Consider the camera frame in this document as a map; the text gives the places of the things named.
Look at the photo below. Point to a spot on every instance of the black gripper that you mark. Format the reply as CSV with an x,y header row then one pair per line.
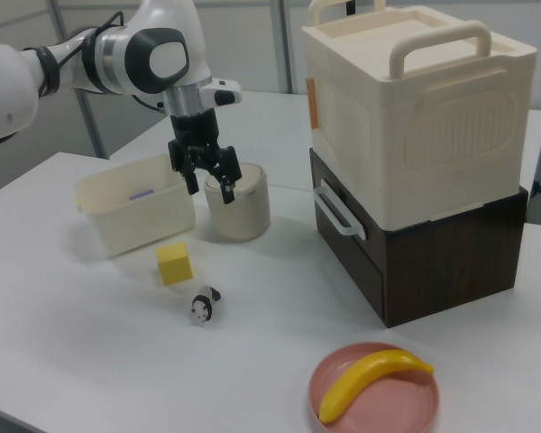
x,y
195,131

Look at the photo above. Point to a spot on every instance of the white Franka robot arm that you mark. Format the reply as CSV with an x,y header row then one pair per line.
x,y
162,27

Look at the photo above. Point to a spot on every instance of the small panda toy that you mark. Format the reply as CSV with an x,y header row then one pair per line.
x,y
203,306

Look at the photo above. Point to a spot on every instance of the dark wood drawer cabinet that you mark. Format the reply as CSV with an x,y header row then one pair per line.
x,y
433,270

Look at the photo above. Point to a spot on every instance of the yellow toy banana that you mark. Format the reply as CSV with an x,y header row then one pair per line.
x,y
369,374

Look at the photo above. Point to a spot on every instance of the cream lidded trash can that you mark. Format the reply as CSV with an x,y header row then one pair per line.
x,y
241,218

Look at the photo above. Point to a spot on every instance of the cream open plastic bin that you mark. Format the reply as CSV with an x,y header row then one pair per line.
x,y
140,225

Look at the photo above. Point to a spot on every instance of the yellow cube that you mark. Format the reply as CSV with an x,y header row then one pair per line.
x,y
176,266

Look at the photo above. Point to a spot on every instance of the orange latch on storage box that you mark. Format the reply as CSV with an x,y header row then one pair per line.
x,y
313,104

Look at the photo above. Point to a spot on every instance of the clear tray with pen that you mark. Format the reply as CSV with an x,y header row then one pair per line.
x,y
338,216

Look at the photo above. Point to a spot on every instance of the pink plate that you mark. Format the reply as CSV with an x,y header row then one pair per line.
x,y
387,406

